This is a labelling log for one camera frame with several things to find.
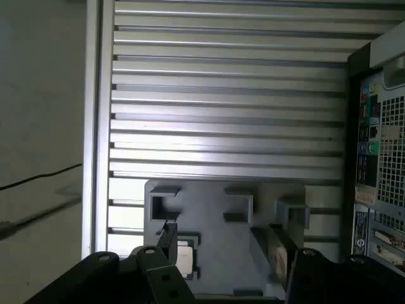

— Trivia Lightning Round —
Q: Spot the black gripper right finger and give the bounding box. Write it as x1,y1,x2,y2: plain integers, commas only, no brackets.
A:
267,223,405,304

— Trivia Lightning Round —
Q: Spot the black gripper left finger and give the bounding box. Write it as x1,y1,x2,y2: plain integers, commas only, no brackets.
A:
28,221,197,304

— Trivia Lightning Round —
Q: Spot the small square silver CPU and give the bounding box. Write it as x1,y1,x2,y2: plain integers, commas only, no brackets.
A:
177,240,196,277

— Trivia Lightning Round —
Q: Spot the grey plastic parts rack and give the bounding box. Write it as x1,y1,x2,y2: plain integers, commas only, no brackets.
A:
144,179,310,304

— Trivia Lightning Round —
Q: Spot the black open PC case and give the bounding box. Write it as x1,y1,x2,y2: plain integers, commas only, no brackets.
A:
344,23,405,265

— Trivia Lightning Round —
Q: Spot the thin black floor cable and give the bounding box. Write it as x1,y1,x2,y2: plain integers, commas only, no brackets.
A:
0,162,84,191

